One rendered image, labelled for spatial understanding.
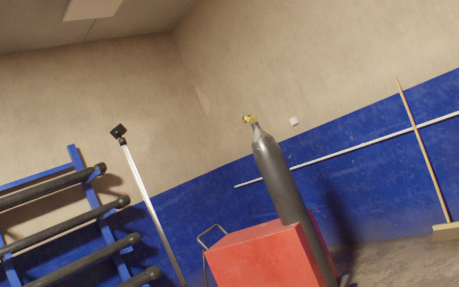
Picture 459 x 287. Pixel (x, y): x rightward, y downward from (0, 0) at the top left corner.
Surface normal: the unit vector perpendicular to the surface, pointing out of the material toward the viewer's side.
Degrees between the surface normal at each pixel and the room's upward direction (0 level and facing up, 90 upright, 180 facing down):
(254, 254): 90
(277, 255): 90
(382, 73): 90
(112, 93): 90
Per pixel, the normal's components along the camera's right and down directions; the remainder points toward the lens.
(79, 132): 0.58, -0.28
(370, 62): -0.71, 0.29
